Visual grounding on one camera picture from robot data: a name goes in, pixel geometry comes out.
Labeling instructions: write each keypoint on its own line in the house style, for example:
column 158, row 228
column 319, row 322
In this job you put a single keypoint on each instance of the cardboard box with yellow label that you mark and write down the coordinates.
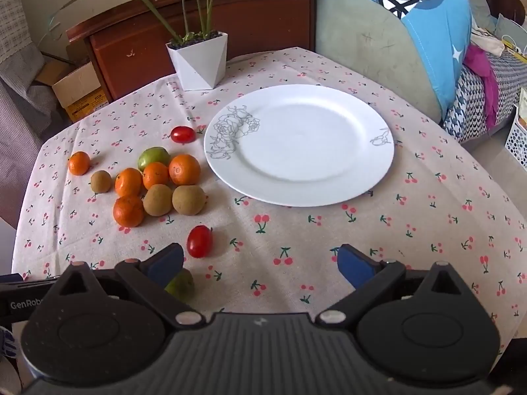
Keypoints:
column 78, row 88

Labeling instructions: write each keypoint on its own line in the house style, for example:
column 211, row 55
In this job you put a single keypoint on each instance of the orange tangerine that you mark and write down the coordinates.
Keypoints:
column 128, row 210
column 155, row 175
column 128, row 181
column 79, row 163
column 184, row 169

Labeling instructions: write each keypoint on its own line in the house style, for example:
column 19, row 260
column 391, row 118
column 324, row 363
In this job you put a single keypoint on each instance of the red cherry tomato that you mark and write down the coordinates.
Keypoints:
column 183, row 134
column 199, row 241

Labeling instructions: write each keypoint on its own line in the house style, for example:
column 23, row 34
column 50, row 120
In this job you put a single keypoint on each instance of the cherry print tablecloth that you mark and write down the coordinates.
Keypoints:
column 411, row 234

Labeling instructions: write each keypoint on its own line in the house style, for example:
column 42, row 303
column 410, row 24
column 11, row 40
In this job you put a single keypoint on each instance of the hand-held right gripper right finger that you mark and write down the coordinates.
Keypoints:
column 354, row 267

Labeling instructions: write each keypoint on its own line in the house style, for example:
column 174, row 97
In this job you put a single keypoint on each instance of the white perforated basket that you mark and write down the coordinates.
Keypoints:
column 517, row 136

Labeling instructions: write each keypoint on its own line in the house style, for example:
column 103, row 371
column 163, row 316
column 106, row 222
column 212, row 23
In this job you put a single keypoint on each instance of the white plate with flower drawing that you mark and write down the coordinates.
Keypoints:
column 304, row 144

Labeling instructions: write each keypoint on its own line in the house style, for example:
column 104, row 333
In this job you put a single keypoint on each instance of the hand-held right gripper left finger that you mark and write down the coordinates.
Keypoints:
column 166, row 262

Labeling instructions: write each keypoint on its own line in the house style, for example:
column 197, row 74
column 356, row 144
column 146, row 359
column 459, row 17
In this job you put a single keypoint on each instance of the magenta cloth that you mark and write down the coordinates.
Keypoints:
column 485, row 78

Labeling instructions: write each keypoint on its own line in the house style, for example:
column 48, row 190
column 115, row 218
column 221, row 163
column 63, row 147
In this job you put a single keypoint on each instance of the dark wooden chair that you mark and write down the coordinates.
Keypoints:
column 504, row 4

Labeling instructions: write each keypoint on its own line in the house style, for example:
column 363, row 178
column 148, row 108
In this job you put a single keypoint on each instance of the grey-green armchair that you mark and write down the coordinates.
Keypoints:
column 362, row 37

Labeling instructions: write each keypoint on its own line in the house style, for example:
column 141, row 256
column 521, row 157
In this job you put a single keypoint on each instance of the grey checkered cloth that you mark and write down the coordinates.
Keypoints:
column 16, row 28

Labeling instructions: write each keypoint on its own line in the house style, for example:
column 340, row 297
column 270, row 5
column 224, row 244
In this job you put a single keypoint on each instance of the brown wooden cabinet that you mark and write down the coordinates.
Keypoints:
column 255, row 16

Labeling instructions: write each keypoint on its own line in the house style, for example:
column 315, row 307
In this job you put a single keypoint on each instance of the white faceted plant pot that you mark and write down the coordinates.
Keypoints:
column 197, row 61

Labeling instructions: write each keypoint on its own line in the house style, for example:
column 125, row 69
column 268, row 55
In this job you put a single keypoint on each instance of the small brown kiwi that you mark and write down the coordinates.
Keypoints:
column 101, row 181

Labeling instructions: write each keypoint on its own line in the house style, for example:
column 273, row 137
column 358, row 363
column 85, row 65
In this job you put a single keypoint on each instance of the green round fruit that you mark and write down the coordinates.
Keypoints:
column 184, row 286
column 153, row 156

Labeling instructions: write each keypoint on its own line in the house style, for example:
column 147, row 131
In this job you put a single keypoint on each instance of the houndstooth patterned cloth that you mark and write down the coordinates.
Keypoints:
column 473, row 98

